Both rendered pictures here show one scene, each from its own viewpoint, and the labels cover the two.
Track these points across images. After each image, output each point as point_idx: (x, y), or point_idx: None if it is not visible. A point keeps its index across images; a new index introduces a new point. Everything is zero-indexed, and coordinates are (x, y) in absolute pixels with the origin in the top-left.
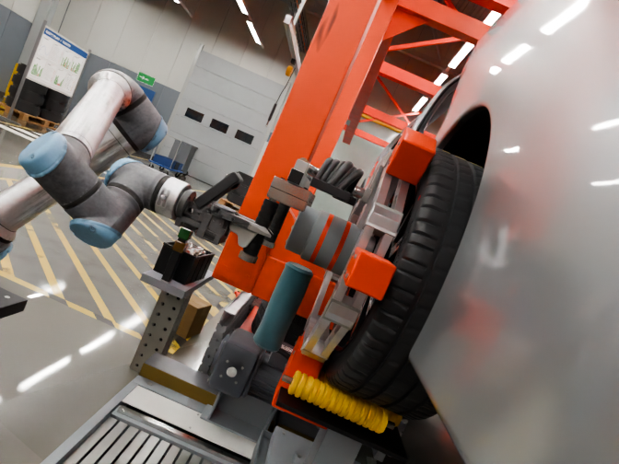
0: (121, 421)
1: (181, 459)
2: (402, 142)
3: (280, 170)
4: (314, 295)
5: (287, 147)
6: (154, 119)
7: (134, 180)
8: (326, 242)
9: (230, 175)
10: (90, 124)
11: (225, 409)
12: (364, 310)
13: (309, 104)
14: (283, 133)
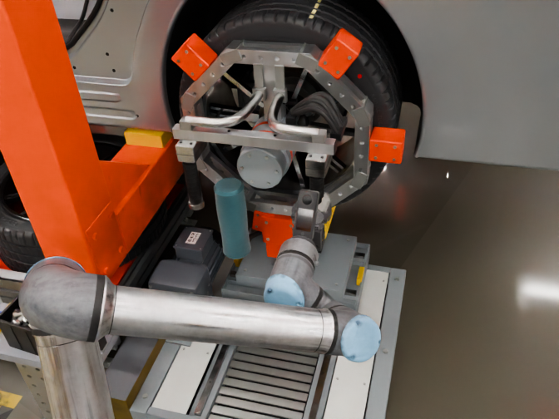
0: (210, 411)
1: (246, 357)
2: (357, 56)
3: (74, 140)
4: (152, 188)
5: (62, 111)
6: (78, 267)
7: (312, 282)
8: (293, 153)
9: (318, 196)
10: (286, 307)
11: None
12: (297, 157)
13: (42, 41)
14: (48, 103)
